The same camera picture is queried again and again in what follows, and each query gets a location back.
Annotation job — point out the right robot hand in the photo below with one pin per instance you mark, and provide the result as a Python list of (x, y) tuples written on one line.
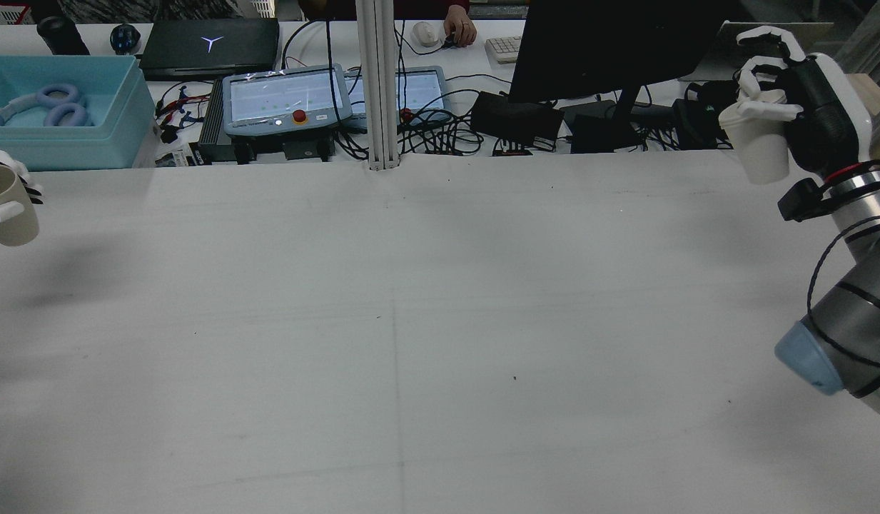
[(832, 114)]

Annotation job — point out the beige cup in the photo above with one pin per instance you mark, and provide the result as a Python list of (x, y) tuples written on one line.
[(10, 230)]

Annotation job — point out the white paper cup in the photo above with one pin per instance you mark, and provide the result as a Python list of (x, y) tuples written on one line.
[(764, 153)]

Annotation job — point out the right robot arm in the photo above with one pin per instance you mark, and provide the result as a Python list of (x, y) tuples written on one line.
[(853, 321)]

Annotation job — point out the wooden block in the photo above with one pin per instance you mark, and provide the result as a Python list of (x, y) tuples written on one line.
[(878, 100)]

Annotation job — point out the teal plastic box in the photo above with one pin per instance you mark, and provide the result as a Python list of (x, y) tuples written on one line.
[(68, 146)]

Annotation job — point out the lavender headphones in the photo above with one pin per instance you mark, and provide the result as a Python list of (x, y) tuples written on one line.
[(58, 96)]

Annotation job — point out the black electronics box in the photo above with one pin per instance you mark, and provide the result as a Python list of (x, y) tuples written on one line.
[(704, 114)]

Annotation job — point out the grey flat board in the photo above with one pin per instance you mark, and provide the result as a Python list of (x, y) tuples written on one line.
[(711, 61)]

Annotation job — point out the black cylinder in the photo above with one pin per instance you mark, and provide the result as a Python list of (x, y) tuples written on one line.
[(61, 36)]

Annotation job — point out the blue round gadget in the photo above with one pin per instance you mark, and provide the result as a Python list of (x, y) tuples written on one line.
[(125, 38)]

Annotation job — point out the red and black clip leads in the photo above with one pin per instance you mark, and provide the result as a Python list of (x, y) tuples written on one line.
[(175, 107)]

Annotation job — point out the black ribbed flat device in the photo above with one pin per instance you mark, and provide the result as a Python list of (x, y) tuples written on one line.
[(211, 128)]

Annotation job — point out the black monitor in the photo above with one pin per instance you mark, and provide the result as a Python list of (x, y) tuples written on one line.
[(611, 50)]

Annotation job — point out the black box under monitor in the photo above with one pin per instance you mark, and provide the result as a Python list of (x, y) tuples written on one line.
[(600, 132)]

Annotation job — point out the black laptop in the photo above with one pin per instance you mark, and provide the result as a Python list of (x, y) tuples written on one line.
[(211, 46)]

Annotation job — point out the teach pendant with red button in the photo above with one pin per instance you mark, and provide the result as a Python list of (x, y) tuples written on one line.
[(282, 96)]

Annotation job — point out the white basket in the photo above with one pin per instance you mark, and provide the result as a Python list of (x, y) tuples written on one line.
[(265, 7)]

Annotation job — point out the black power brick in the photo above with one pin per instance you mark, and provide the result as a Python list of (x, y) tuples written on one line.
[(514, 118)]

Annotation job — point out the black adapter with orange ports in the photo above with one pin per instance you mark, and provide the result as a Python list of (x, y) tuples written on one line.
[(512, 151)]

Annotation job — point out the beige keyboard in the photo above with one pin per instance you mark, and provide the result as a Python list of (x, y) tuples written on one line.
[(505, 48)]

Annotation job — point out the person's hand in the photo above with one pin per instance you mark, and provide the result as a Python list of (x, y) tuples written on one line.
[(459, 30)]

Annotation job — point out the grey teach pendant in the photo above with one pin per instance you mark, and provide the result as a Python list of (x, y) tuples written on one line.
[(422, 89)]

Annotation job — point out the white computer mouse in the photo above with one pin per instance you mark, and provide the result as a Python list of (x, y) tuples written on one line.
[(425, 33)]

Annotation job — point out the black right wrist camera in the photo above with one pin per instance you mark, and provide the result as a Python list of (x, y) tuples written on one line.
[(803, 200)]

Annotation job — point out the aluminium profile post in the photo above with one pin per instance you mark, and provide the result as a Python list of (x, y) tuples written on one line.
[(379, 86)]

